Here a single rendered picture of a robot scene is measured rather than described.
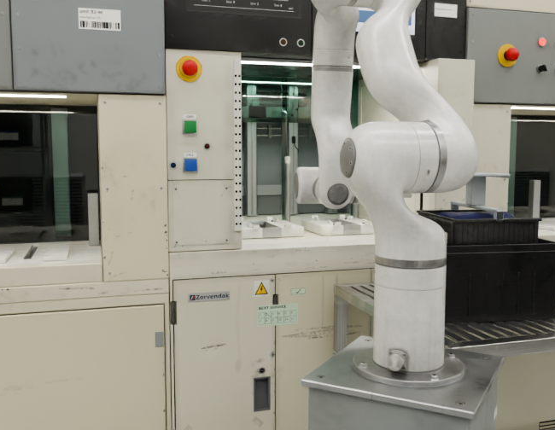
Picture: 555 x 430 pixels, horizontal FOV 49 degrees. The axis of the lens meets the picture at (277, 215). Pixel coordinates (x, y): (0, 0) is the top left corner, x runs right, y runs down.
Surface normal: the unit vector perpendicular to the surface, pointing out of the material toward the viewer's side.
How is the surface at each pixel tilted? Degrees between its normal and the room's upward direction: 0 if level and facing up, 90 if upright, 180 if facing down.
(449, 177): 122
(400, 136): 58
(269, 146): 90
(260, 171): 90
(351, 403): 90
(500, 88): 90
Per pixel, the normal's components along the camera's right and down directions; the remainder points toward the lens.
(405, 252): -0.32, 0.08
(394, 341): -0.61, 0.08
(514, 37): 0.29, 0.10
